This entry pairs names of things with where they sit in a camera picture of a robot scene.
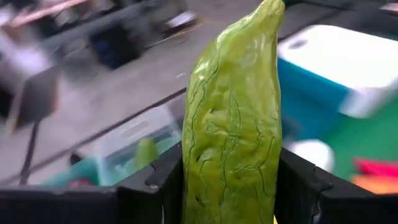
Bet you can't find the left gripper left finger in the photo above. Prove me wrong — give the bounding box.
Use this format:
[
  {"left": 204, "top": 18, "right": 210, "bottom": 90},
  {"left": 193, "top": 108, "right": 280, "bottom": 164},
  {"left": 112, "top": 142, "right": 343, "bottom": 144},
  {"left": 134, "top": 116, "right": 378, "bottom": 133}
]
[{"left": 0, "top": 141, "right": 184, "bottom": 224}]

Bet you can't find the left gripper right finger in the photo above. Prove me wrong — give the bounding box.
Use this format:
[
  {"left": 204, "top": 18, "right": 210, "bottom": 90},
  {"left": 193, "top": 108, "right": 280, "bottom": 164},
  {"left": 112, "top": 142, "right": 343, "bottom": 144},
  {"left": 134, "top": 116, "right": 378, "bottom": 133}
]
[{"left": 275, "top": 147, "right": 398, "bottom": 224}]

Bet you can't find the white round garlic bulb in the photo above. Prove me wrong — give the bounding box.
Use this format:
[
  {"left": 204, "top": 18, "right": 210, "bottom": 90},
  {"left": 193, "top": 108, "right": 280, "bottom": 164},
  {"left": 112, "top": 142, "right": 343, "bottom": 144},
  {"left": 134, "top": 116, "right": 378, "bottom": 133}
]
[{"left": 282, "top": 139, "right": 335, "bottom": 174}]

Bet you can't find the dark green cucumber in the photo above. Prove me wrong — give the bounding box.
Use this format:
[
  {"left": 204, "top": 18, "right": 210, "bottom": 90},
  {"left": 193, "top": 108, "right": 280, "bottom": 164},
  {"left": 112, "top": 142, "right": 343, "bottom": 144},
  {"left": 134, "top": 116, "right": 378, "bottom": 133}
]
[{"left": 133, "top": 137, "right": 160, "bottom": 175}]

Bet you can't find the dark red beet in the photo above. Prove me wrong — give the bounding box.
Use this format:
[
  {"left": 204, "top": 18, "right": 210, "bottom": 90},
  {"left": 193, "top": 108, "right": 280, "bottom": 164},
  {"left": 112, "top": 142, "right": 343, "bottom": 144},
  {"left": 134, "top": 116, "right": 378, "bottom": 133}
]
[{"left": 67, "top": 177, "right": 93, "bottom": 187}]

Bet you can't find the orange carrot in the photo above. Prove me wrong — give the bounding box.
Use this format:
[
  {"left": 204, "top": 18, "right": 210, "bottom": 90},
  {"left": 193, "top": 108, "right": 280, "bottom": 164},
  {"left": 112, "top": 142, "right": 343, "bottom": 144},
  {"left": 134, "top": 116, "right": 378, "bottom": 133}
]
[{"left": 351, "top": 174, "right": 398, "bottom": 195}]

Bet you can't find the pink red pepper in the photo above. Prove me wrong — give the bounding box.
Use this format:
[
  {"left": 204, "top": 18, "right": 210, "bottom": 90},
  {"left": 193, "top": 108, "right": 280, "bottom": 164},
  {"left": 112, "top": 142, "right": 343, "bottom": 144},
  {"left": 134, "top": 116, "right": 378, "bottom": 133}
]
[{"left": 353, "top": 157, "right": 398, "bottom": 179}]

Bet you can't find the clear plastic bin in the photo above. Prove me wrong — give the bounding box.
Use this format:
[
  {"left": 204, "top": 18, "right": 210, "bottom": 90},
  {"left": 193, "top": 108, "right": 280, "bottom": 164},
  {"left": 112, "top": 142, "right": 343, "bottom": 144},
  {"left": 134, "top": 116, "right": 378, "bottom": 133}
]
[{"left": 70, "top": 104, "right": 184, "bottom": 187}]

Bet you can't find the teal green plastic bin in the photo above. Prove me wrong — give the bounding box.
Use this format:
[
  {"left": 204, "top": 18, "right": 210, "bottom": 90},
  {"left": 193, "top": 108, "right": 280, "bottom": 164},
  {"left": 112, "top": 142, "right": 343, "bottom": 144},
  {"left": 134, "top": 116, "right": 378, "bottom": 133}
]
[{"left": 43, "top": 157, "right": 102, "bottom": 187}]

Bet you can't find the green table mat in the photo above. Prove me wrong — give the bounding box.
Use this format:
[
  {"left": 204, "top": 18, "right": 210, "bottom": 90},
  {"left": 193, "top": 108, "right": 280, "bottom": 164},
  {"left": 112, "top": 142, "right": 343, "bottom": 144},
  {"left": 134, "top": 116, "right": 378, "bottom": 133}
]
[{"left": 317, "top": 96, "right": 398, "bottom": 183}]

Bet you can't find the blue plastic bin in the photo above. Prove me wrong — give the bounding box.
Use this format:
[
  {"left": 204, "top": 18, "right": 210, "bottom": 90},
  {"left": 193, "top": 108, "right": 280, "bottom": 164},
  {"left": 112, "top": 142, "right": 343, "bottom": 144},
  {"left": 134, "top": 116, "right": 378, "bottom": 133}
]
[{"left": 276, "top": 57, "right": 352, "bottom": 142}]

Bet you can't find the white plastic bin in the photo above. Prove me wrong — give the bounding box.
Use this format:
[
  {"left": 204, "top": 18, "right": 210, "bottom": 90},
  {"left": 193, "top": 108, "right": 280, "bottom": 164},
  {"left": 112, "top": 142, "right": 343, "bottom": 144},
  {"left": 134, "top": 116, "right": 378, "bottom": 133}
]
[{"left": 277, "top": 24, "right": 398, "bottom": 119}]

